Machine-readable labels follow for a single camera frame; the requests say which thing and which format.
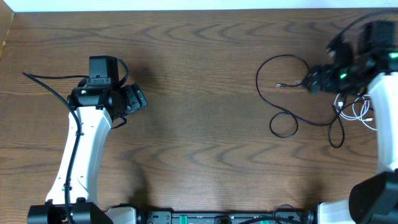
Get white usb cable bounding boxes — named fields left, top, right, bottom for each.
left=333, top=92, right=377, bottom=131

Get black usb cable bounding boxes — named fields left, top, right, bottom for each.
left=255, top=54, right=373, bottom=149

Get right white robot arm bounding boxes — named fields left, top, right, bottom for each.
left=303, top=21, right=397, bottom=223

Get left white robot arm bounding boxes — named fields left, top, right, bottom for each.
left=27, top=55, right=147, bottom=223

